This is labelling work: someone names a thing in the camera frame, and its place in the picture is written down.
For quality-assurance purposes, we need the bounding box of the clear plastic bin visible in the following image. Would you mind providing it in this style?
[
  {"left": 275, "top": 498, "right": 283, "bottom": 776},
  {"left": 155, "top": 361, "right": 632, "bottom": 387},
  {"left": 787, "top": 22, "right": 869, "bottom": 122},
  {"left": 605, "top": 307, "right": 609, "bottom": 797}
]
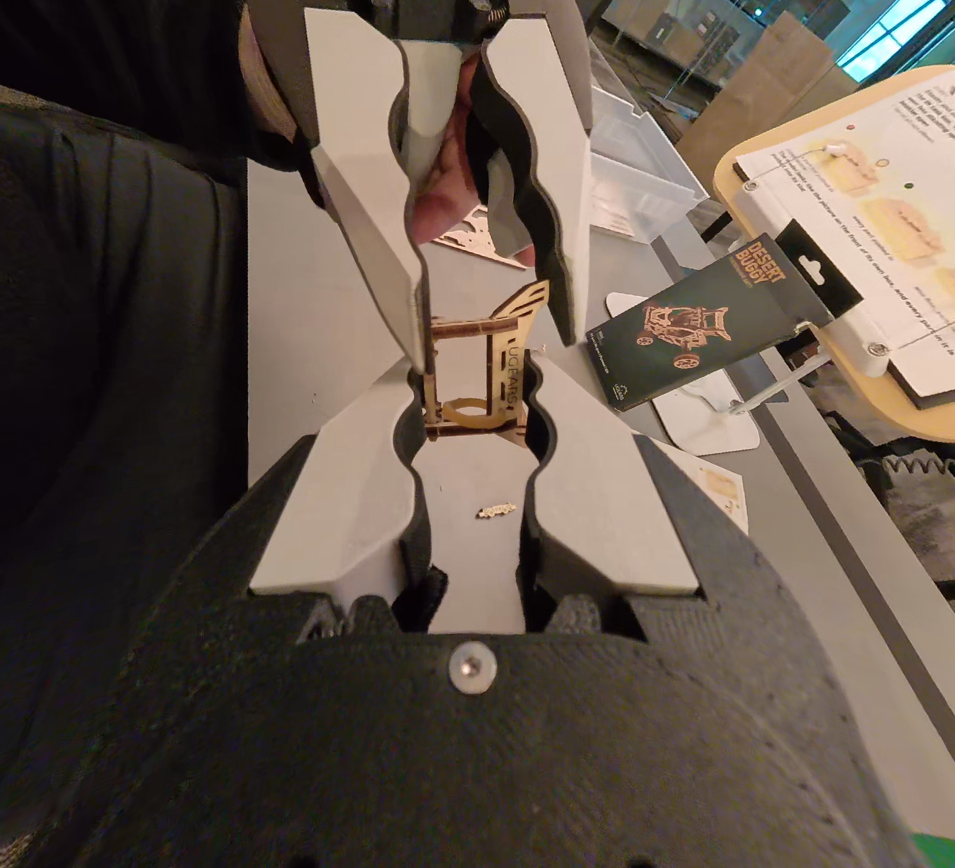
[{"left": 589, "top": 36, "right": 710, "bottom": 243}]

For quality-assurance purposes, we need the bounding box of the wooden model assembly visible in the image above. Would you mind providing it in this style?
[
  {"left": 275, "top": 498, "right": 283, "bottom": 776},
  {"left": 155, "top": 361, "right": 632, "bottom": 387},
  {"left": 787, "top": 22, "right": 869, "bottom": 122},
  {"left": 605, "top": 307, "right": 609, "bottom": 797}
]
[{"left": 421, "top": 279, "right": 551, "bottom": 447}]

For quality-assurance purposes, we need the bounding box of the person's black jacket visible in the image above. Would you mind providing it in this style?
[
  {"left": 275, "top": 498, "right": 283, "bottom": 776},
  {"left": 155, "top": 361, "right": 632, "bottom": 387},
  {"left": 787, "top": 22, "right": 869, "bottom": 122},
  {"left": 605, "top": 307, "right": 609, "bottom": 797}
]
[{"left": 0, "top": 85, "right": 251, "bottom": 809}]

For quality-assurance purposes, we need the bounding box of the dark green model box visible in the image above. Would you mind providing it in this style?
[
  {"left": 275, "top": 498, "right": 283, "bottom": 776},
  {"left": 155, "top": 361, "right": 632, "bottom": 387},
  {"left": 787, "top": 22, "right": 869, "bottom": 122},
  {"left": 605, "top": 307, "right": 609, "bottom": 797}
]
[{"left": 585, "top": 219, "right": 866, "bottom": 413}]

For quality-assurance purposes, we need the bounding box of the white clip bracket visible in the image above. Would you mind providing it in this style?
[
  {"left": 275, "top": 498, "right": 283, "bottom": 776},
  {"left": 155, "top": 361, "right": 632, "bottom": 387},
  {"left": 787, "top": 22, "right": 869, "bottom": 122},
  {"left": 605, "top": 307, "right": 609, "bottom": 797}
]
[{"left": 794, "top": 301, "right": 892, "bottom": 378}]

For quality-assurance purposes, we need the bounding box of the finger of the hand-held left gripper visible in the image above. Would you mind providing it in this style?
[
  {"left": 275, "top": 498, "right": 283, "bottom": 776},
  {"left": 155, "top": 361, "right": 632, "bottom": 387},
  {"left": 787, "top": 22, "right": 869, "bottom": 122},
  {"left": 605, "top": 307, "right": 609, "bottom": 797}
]
[
  {"left": 469, "top": 16, "right": 592, "bottom": 348},
  {"left": 304, "top": 6, "right": 460, "bottom": 374}
]

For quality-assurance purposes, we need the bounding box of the white stand base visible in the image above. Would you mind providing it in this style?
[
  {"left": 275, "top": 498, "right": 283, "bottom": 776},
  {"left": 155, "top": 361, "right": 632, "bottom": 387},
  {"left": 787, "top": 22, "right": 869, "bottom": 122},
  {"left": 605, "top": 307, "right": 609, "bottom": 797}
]
[{"left": 604, "top": 290, "right": 762, "bottom": 455}]

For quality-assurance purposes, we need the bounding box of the printed instruction sheet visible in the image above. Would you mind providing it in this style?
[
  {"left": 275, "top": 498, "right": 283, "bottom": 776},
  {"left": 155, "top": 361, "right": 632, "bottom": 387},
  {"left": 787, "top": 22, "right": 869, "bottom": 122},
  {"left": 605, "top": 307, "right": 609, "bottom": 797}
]
[{"left": 735, "top": 70, "right": 955, "bottom": 399}]

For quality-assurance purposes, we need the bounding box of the wooden display board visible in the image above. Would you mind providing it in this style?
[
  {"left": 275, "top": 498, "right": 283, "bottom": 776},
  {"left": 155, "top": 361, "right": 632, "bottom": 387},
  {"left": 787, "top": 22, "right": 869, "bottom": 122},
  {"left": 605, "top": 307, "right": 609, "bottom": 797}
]
[{"left": 712, "top": 66, "right": 955, "bottom": 445}]

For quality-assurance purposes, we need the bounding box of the green plastic bin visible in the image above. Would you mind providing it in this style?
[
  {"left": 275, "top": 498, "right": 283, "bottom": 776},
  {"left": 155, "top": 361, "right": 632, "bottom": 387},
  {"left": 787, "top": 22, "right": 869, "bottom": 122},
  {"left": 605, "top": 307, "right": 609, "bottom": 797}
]
[{"left": 906, "top": 832, "right": 955, "bottom": 868}]

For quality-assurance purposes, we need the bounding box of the person's left hand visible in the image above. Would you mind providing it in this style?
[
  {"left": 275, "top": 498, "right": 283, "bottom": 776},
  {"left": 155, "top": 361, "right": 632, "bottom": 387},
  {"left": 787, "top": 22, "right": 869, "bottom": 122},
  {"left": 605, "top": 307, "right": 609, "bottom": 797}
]
[{"left": 412, "top": 57, "right": 491, "bottom": 244}]

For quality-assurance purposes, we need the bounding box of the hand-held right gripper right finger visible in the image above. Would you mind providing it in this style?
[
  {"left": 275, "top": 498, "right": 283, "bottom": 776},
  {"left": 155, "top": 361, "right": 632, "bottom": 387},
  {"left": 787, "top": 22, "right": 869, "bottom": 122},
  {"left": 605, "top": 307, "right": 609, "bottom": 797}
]
[{"left": 522, "top": 349, "right": 706, "bottom": 597}]

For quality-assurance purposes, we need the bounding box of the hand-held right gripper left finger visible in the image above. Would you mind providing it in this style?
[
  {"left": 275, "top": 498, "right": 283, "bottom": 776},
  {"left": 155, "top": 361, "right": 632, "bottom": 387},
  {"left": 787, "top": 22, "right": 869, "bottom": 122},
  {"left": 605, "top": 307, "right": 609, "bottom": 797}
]
[{"left": 250, "top": 361, "right": 449, "bottom": 630}]

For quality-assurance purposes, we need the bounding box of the laser-cut wooden sheet frame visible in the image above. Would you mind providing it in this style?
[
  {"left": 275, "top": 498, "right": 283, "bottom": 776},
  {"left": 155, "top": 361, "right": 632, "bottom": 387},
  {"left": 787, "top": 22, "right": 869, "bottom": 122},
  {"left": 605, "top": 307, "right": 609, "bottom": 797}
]
[{"left": 433, "top": 204, "right": 534, "bottom": 268}]

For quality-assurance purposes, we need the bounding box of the black coiled cable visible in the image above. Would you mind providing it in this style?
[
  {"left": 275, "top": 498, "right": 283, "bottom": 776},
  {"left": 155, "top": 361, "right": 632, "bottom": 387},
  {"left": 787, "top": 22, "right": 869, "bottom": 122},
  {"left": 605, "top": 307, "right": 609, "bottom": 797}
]
[{"left": 880, "top": 454, "right": 955, "bottom": 485}]

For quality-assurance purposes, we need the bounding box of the brown paper bag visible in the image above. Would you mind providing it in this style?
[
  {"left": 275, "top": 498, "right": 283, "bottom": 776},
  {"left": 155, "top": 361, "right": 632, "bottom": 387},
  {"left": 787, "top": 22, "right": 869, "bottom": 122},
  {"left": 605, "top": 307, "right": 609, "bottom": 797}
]
[{"left": 675, "top": 10, "right": 859, "bottom": 175}]

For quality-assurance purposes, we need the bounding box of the open instruction booklet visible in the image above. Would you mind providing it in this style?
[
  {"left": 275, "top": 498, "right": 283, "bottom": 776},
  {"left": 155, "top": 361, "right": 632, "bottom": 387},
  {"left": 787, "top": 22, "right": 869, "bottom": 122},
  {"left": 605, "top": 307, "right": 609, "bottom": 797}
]
[{"left": 649, "top": 435, "right": 751, "bottom": 533}]

